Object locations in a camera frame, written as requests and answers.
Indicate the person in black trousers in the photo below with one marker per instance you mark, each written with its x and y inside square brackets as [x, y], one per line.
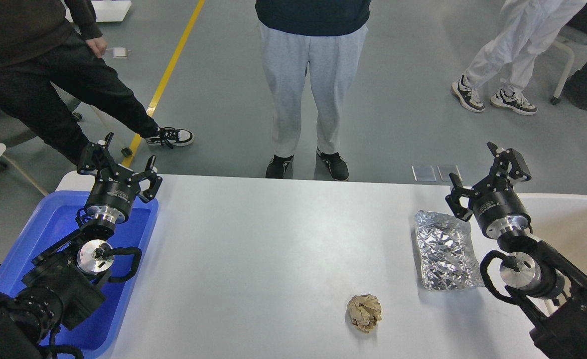
[49, 44]

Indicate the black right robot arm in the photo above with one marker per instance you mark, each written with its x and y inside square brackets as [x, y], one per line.
[525, 271]

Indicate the right metal floor plate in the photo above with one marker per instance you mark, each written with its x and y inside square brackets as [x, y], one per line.
[446, 170]

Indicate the crumpled aluminium foil tray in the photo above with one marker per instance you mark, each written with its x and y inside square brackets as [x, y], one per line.
[447, 258]

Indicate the person in grey sweatpants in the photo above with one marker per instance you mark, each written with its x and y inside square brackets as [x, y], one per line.
[316, 40]

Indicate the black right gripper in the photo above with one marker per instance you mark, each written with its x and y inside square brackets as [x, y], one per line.
[497, 207]

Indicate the metal floor plate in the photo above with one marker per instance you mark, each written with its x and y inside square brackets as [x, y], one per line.
[424, 173]
[446, 170]

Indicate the white plastic bin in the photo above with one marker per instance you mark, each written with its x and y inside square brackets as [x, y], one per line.
[561, 221]

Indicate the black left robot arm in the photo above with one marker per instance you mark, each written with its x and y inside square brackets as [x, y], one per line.
[65, 286]

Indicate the left metal floor plate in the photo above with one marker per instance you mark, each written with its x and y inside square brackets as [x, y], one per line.
[424, 173]

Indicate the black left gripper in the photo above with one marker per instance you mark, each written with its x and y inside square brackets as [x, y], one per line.
[111, 193]

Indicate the white chair at right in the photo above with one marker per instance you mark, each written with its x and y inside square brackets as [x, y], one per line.
[566, 35]

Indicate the crumpled brown paper ball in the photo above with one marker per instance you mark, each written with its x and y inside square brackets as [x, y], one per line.
[364, 312]

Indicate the person in white trousers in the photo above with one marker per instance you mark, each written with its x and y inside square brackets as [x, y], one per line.
[526, 29]

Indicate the grey office chair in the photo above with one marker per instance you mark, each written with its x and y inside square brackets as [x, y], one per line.
[13, 133]

